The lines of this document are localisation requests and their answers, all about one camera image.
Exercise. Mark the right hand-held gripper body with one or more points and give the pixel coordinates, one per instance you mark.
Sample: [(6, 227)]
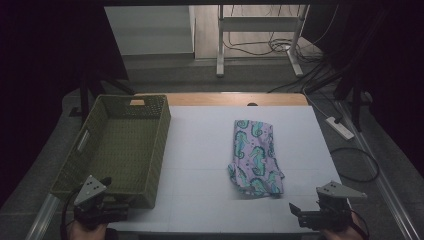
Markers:
[(336, 195)]

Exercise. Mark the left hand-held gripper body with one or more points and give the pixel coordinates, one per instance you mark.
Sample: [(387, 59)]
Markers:
[(89, 190)]

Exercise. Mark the green woven basket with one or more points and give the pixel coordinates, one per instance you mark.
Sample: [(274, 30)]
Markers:
[(120, 150)]

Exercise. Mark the purple seahorse print pants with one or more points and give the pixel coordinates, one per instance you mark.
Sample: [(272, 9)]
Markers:
[(256, 156)]

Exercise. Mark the person's right hand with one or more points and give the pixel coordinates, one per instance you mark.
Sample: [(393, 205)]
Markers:
[(343, 234)]

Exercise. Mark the person's left hand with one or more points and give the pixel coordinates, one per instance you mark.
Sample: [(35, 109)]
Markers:
[(85, 233)]

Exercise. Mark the white power strip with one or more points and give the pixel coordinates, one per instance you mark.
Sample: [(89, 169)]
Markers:
[(340, 128)]

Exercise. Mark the black metal stand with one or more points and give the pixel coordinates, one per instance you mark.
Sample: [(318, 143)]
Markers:
[(88, 93), (355, 100)]

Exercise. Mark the white table mat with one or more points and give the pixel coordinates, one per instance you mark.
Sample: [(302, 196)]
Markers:
[(200, 150)]

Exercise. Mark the aluminium frame rail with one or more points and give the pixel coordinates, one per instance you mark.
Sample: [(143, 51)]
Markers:
[(43, 216), (383, 180)]

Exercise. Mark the white desk frame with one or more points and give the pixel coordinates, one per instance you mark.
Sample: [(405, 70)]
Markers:
[(260, 24)]

